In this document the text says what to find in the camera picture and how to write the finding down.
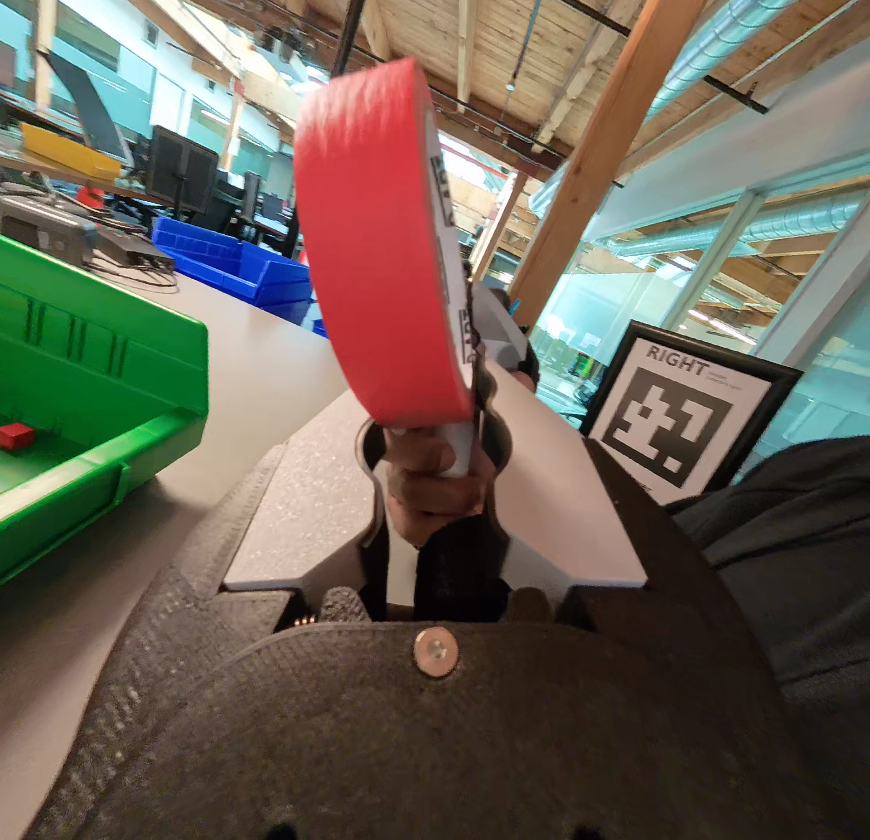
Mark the yellow plastic bin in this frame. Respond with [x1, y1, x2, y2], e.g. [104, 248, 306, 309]
[19, 122, 124, 182]

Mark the black floor lamp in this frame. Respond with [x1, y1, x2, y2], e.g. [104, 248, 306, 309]
[279, 0, 436, 260]

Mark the black computer monitor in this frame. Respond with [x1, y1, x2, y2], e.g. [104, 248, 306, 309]
[146, 125, 220, 216]

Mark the blue plastic bin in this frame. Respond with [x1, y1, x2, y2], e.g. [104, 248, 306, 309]
[151, 216, 314, 325]

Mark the silver air duct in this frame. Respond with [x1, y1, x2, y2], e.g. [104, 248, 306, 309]
[642, 0, 837, 124]

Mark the person's right forearm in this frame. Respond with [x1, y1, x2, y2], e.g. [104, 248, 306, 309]
[669, 435, 870, 753]

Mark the black framed marker sign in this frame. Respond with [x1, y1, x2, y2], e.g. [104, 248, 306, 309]
[581, 321, 805, 508]

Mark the wooden post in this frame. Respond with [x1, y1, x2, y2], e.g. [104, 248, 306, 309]
[508, 0, 722, 328]

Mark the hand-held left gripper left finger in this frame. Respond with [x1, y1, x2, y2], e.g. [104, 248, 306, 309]
[222, 390, 390, 611]

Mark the green plastic bin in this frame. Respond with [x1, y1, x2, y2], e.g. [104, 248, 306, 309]
[0, 235, 209, 583]

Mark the red tape roll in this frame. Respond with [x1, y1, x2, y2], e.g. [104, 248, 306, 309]
[294, 57, 477, 427]

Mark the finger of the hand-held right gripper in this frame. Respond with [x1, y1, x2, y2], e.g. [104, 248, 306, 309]
[468, 282, 531, 368]

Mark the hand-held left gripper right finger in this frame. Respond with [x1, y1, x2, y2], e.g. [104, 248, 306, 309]
[474, 360, 649, 618]

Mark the dark slanted board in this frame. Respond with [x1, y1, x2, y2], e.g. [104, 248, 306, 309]
[51, 54, 134, 165]

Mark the grey power unit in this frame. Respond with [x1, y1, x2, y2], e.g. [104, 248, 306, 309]
[0, 197, 97, 263]

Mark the black hub box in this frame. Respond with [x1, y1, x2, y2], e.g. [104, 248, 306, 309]
[95, 231, 177, 274]

